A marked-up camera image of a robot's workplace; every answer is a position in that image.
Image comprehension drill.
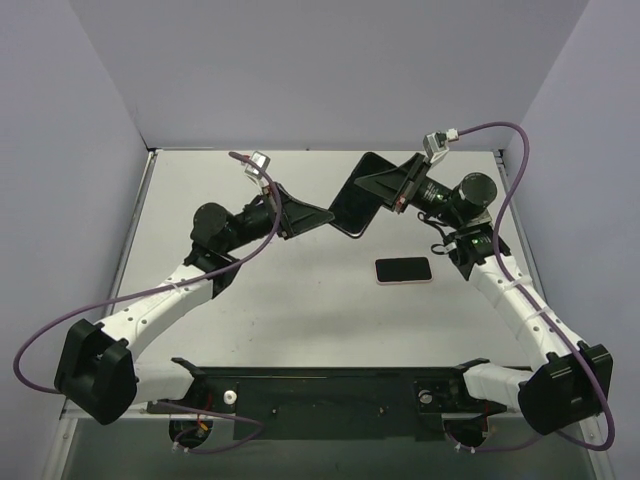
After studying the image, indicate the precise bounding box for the black phone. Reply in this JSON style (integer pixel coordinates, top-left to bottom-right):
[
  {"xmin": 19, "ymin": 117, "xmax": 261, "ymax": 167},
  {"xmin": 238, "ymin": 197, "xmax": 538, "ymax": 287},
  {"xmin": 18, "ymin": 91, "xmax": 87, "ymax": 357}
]
[{"xmin": 329, "ymin": 152, "xmax": 396, "ymax": 239}]

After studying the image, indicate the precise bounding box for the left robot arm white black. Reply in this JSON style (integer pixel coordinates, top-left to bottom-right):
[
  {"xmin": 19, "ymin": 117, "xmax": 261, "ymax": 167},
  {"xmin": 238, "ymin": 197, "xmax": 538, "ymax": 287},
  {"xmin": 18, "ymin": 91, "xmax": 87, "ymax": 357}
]
[{"xmin": 54, "ymin": 185, "xmax": 334, "ymax": 425}]

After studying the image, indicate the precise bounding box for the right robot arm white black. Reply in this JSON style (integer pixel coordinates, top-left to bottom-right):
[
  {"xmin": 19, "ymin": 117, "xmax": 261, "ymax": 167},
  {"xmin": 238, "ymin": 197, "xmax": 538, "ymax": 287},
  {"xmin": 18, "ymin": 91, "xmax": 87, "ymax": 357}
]
[{"xmin": 355, "ymin": 154, "xmax": 613, "ymax": 435}]

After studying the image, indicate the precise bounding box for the phone in pink case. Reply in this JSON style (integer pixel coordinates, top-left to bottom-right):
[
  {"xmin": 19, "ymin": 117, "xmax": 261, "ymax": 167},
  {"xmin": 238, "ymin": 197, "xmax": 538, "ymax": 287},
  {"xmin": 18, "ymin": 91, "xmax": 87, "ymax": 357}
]
[{"xmin": 374, "ymin": 257, "xmax": 433, "ymax": 285}]

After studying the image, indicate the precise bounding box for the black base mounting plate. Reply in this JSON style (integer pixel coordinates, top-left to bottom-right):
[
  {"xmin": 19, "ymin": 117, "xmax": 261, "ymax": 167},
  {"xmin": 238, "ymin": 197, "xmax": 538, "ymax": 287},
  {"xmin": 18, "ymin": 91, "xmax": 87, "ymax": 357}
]
[{"xmin": 169, "ymin": 366, "xmax": 506, "ymax": 441}]

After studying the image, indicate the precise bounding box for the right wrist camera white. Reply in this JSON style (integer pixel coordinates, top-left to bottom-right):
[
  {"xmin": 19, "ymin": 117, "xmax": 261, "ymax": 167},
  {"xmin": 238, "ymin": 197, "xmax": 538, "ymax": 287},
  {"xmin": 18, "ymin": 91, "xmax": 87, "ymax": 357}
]
[{"xmin": 423, "ymin": 129, "xmax": 459, "ymax": 166}]

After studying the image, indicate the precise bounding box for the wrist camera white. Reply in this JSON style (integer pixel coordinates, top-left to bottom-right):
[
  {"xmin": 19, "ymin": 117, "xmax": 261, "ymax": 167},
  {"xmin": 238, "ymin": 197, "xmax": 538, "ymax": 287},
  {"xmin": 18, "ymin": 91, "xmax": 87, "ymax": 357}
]
[
  {"xmin": 244, "ymin": 151, "xmax": 271, "ymax": 184},
  {"xmin": 423, "ymin": 129, "xmax": 459, "ymax": 166}
]

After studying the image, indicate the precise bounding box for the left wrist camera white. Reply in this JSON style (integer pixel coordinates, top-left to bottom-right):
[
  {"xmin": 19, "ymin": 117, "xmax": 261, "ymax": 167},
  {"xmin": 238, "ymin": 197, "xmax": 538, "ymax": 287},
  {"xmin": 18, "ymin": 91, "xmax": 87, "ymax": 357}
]
[{"xmin": 244, "ymin": 151, "xmax": 271, "ymax": 184}]

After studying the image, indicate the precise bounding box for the aluminium frame rail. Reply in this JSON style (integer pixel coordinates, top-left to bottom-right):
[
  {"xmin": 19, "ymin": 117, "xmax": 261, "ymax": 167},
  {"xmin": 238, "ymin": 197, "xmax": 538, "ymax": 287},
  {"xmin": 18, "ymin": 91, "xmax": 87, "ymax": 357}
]
[{"xmin": 492, "ymin": 149, "xmax": 546, "ymax": 301}]

